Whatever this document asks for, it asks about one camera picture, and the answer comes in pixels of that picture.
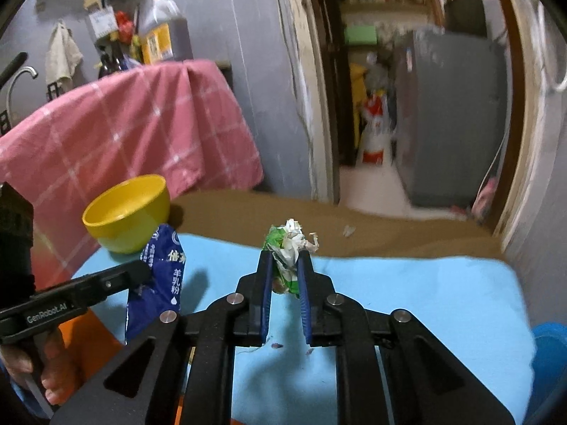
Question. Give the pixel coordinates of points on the wooden door frame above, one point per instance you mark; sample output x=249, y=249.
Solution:
x=310, y=97

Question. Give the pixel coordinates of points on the metal faucet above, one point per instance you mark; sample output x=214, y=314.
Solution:
x=27, y=69

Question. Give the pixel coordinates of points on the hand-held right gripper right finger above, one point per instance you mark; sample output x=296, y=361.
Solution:
x=303, y=301

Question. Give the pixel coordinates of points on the green wrapper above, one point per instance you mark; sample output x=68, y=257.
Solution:
x=285, y=252

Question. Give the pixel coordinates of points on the black panel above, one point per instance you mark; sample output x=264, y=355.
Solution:
x=465, y=13

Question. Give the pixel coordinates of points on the red packet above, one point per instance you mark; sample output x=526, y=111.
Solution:
x=124, y=26

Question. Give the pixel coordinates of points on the grey appliance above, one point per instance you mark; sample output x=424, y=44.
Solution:
x=447, y=119

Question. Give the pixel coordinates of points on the pink cloth item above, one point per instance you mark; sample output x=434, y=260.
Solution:
x=485, y=199

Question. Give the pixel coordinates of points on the small paper scrap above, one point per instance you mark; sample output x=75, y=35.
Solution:
x=349, y=230

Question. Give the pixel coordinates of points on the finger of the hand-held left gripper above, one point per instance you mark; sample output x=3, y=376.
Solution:
x=119, y=276

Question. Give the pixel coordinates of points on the red white bag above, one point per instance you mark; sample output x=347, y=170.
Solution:
x=374, y=141

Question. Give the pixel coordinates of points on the pink checked cloth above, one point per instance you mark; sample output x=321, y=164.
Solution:
x=133, y=133

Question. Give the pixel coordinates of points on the large dark oil bottle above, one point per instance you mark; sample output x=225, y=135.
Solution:
x=166, y=31

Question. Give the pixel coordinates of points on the yellow bowl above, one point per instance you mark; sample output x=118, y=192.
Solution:
x=128, y=225

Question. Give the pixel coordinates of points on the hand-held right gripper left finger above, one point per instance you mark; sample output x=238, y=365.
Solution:
x=267, y=292

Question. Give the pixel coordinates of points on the light blue orange mat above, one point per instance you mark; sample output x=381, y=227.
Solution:
x=398, y=283

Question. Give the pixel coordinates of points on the green box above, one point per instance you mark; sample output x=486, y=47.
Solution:
x=361, y=35

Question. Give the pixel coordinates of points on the beige hanging towel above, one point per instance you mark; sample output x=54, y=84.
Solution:
x=62, y=59

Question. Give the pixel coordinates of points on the yellow bag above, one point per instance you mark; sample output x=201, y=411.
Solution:
x=359, y=88

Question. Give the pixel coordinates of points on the person's left hand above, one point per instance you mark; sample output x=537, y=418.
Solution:
x=62, y=363

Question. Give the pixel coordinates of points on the blue rounded object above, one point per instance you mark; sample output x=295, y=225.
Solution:
x=551, y=363

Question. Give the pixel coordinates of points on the dark glass bottle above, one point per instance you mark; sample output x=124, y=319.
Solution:
x=110, y=59

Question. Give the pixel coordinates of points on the blue milk powder packet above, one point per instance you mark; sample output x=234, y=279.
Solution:
x=159, y=283

